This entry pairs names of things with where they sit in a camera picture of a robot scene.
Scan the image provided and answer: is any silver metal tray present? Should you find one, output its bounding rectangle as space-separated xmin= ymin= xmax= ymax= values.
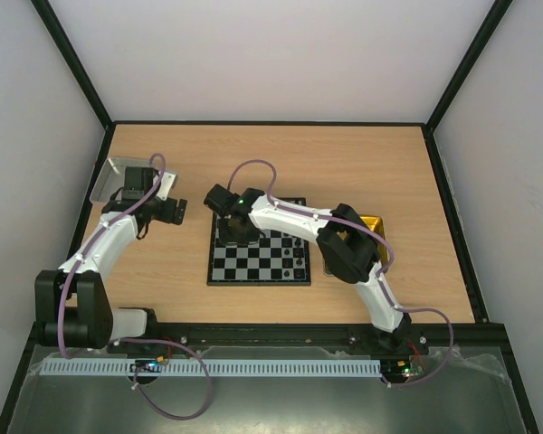
xmin=90 ymin=156 xmax=157 ymax=203

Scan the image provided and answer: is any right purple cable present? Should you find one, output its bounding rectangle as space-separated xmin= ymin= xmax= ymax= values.
xmin=228 ymin=158 xmax=456 ymax=390

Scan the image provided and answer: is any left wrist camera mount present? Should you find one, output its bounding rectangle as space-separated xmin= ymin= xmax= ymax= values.
xmin=156 ymin=170 xmax=178 ymax=201

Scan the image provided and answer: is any gold metal tin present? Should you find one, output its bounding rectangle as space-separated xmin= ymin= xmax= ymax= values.
xmin=323 ymin=214 xmax=389 ymax=277

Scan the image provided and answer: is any white slotted cable duct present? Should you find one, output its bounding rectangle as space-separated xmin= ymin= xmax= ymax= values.
xmin=39 ymin=358 xmax=381 ymax=378

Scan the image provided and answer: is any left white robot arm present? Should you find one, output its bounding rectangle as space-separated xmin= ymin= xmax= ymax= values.
xmin=34 ymin=160 xmax=186 ymax=352

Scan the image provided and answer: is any purple cable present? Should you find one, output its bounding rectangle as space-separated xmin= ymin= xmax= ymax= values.
xmin=228 ymin=158 xmax=456 ymax=390
xmin=56 ymin=153 xmax=214 ymax=420

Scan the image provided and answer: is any black frame enclosure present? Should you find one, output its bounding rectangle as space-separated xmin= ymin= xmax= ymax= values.
xmin=0 ymin=1 xmax=538 ymax=433

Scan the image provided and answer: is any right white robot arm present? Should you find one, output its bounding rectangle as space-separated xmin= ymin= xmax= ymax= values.
xmin=204 ymin=184 xmax=411 ymax=354

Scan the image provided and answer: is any black magnetic chess board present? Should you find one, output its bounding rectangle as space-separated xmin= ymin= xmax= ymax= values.
xmin=206 ymin=214 xmax=311 ymax=287

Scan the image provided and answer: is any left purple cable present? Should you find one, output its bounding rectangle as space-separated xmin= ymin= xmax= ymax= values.
xmin=56 ymin=153 xmax=214 ymax=420

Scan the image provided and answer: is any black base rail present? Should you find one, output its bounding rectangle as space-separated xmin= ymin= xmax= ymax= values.
xmin=106 ymin=323 xmax=512 ymax=359

